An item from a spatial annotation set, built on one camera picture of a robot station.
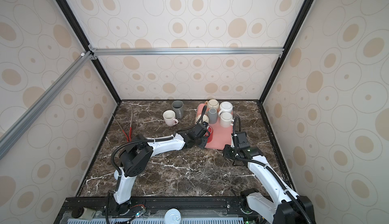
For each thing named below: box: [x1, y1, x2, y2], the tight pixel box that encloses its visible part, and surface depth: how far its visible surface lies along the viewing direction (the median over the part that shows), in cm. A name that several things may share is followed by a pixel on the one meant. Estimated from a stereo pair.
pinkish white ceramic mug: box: [162, 109, 179, 127], surface depth 102 cm
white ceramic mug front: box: [219, 112, 233, 128], surface depth 104 cm
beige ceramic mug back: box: [206, 98, 220, 110], surface depth 108 cm
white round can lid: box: [164, 208, 182, 224], surface depth 67 cm
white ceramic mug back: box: [219, 101, 233, 114], surface depth 108 cm
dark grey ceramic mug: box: [171, 100, 184, 120], surface depth 105 cm
